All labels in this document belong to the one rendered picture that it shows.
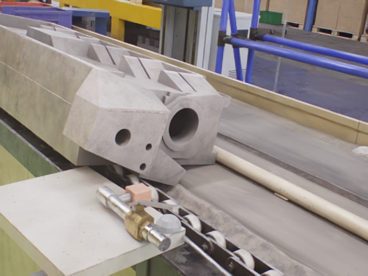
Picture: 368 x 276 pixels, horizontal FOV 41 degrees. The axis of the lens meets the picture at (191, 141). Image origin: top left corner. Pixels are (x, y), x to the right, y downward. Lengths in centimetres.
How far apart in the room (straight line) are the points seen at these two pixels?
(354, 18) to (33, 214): 1050
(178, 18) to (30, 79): 242
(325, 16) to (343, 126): 1005
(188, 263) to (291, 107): 95
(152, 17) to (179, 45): 299
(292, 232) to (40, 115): 59
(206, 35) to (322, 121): 189
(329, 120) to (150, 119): 75
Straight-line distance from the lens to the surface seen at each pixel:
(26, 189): 92
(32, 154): 119
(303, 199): 102
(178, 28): 352
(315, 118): 157
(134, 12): 683
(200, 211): 98
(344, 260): 89
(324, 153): 137
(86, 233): 78
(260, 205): 102
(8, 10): 288
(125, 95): 90
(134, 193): 83
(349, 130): 150
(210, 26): 334
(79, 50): 143
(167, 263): 77
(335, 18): 1136
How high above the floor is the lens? 120
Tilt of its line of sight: 20 degrees down
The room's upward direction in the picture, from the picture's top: 6 degrees clockwise
